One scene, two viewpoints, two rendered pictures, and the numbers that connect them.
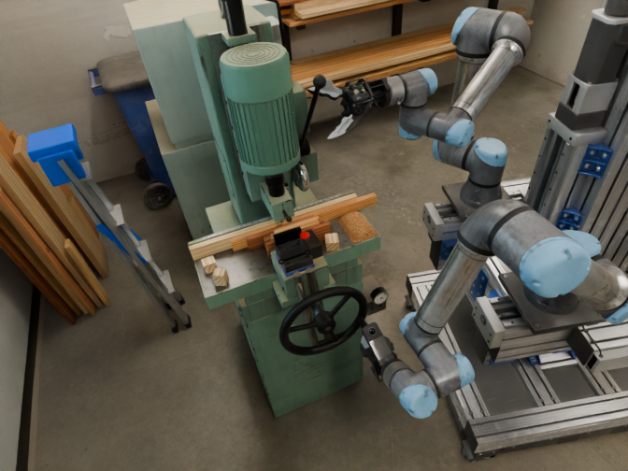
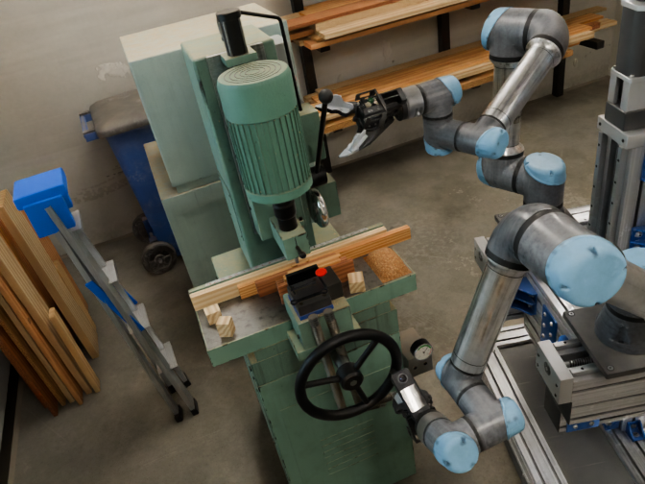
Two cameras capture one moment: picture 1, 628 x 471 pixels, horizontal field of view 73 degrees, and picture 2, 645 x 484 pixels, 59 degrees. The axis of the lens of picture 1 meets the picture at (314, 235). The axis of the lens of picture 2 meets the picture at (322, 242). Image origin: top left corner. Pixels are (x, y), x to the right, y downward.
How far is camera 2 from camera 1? 23 cm
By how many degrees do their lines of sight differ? 9
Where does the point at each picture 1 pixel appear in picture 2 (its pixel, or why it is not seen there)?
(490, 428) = not seen: outside the picture
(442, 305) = (478, 336)
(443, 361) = (485, 404)
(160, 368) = (159, 466)
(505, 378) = (599, 460)
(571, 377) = not seen: outside the picture
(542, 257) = (566, 257)
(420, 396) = (455, 444)
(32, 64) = (17, 112)
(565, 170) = (625, 179)
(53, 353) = (32, 451)
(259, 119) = (261, 140)
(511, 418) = not seen: outside the picture
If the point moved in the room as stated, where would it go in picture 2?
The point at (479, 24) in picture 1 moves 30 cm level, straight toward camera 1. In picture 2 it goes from (510, 25) to (496, 64)
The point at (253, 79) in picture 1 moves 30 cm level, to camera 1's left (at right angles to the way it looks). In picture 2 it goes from (252, 98) to (121, 120)
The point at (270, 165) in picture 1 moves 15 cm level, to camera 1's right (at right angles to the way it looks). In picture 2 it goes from (276, 192) to (337, 182)
